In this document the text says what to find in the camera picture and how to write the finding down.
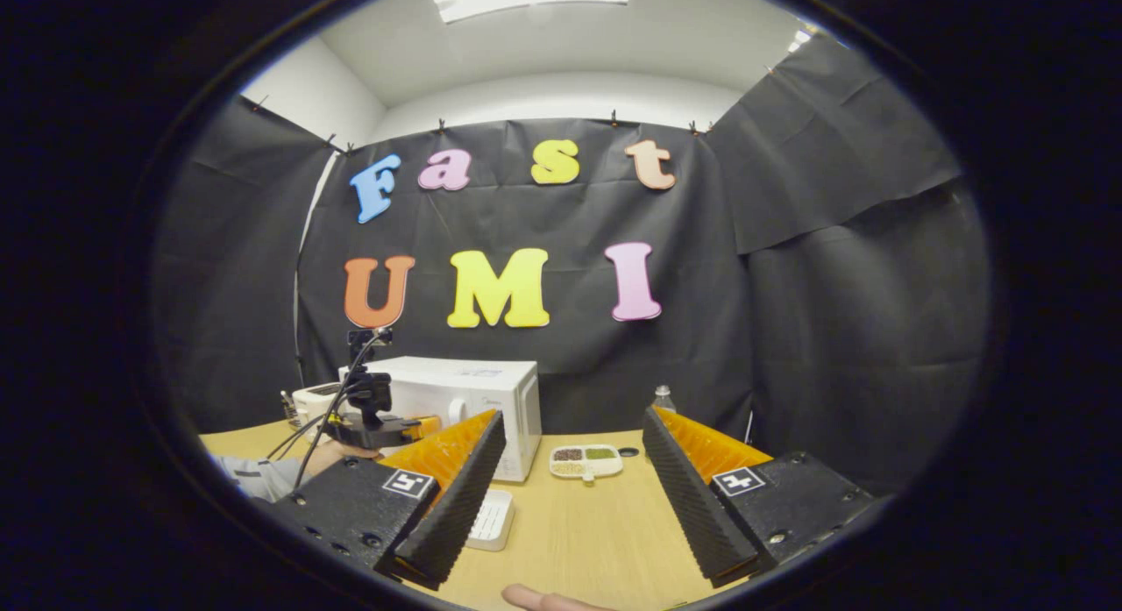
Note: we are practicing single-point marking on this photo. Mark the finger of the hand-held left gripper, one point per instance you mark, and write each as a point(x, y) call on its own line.
point(425, 429)

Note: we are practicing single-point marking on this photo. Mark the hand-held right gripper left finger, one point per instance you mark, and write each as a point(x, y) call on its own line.
point(456, 506)

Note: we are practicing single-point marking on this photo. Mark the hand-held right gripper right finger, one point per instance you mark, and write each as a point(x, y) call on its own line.
point(692, 506)

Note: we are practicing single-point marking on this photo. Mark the white microwave oven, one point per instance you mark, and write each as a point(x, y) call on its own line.
point(491, 401)

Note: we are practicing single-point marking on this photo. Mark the white rectangular tray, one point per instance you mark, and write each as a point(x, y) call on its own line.
point(493, 522)

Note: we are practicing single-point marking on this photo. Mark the small white appliance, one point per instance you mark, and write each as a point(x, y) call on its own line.
point(316, 401)

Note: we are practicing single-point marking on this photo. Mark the green drink bottle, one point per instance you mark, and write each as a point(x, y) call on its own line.
point(663, 399)

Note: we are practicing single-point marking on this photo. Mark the white divided grain dish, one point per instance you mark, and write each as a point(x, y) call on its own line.
point(585, 460)

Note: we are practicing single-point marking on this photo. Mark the black backdrop cloth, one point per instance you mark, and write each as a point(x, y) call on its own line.
point(789, 330)

